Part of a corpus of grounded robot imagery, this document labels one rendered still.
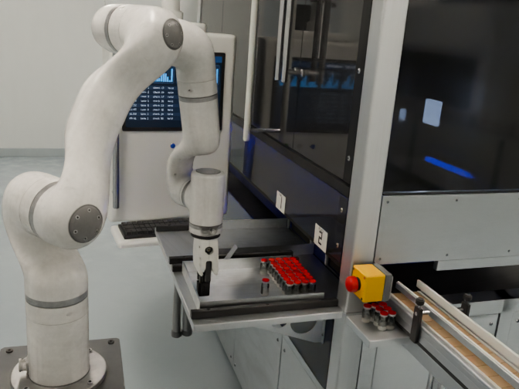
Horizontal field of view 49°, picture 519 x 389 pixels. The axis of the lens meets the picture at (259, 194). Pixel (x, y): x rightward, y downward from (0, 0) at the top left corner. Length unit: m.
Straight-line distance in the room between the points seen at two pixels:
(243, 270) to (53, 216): 0.80
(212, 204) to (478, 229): 0.73
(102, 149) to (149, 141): 1.16
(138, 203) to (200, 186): 0.97
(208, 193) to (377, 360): 0.68
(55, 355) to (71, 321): 0.07
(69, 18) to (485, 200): 5.67
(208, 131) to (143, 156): 0.98
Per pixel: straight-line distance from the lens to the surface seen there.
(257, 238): 1.99
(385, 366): 1.71
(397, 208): 1.49
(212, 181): 1.37
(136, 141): 2.26
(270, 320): 1.49
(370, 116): 1.39
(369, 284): 1.42
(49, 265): 1.17
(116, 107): 1.13
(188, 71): 1.29
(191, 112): 1.31
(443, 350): 1.38
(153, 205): 2.34
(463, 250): 1.66
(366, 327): 1.50
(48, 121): 6.87
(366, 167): 1.41
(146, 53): 1.11
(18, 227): 1.18
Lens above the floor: 1.59
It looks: 16 degrees down
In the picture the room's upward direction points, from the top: 4 degrees clockwise
